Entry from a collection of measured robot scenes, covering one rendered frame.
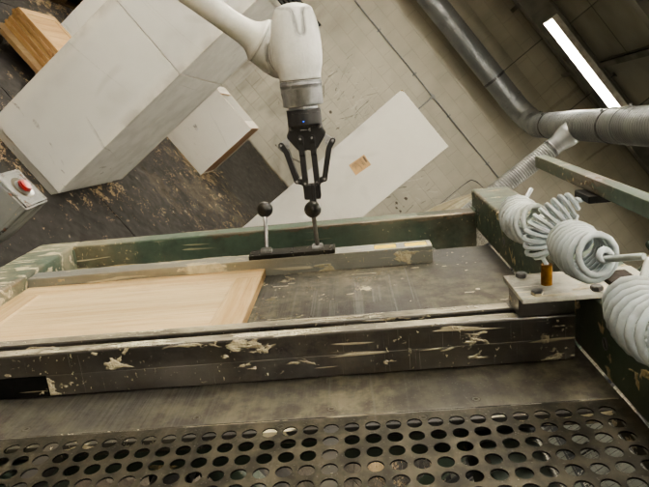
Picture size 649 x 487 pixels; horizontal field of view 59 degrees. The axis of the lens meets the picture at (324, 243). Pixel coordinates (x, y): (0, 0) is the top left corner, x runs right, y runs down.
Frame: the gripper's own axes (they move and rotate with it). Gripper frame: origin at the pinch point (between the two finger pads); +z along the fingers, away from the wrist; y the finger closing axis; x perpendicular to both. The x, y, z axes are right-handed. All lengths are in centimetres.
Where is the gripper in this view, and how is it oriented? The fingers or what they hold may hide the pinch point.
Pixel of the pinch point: (313, 199)
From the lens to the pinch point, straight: 131.3
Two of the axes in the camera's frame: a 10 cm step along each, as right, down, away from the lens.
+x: -0.4, 2.8, -9.6
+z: 1.0, 9.6, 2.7
